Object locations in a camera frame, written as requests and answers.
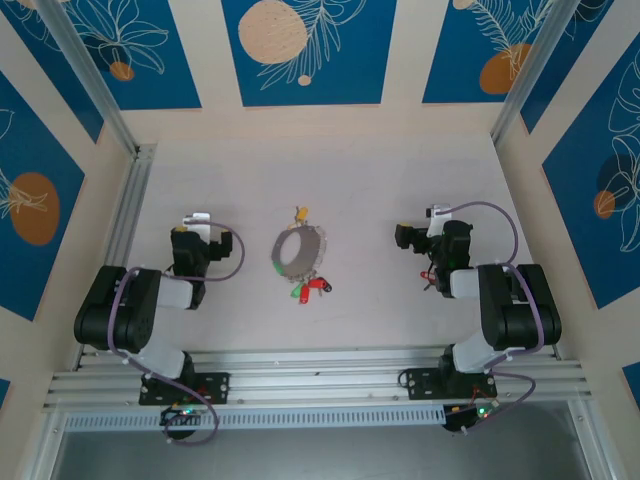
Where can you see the small green key tag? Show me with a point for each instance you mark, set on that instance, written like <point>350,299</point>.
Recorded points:
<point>278,269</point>

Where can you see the large metal keyring plate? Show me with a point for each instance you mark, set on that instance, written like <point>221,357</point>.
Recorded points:
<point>312,252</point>

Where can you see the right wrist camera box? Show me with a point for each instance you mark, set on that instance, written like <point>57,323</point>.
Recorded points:
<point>440,212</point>

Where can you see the yellow key tag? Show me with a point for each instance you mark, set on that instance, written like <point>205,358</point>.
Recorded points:
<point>301,214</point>

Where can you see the aluminium corner post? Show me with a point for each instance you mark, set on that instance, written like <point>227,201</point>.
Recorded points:
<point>92,75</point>
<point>592,445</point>
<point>527,75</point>
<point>42,450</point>

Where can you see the blue floral wall panel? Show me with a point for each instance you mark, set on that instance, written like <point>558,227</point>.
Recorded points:
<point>4,390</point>
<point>360,60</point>
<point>632,382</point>
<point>575,225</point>
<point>562,60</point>
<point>40,60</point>
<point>165,60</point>
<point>30,280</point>
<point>450,60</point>

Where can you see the red key tag with label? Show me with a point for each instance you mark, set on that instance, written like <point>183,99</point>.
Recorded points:
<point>304,292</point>

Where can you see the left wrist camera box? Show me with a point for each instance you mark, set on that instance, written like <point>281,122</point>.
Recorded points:
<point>196,220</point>

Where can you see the aluminium side rail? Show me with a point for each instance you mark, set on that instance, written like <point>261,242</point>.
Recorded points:
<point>135,200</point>

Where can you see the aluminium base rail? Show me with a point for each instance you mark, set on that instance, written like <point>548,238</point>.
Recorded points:
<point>320,380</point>

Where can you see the circuit board with green light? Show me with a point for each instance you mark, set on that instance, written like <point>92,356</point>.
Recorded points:
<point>175,414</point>
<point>465,415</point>

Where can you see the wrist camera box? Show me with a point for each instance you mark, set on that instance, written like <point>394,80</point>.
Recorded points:
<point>440,212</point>
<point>196,220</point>

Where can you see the black key head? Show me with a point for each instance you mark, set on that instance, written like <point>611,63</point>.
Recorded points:
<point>327,287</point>

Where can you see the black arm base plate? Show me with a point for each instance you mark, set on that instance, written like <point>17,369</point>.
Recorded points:
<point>217,385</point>
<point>420,382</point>

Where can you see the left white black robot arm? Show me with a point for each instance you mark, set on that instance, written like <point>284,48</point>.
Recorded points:
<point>125,320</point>

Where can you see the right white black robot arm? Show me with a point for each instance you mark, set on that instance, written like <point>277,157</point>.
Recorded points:
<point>525,320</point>

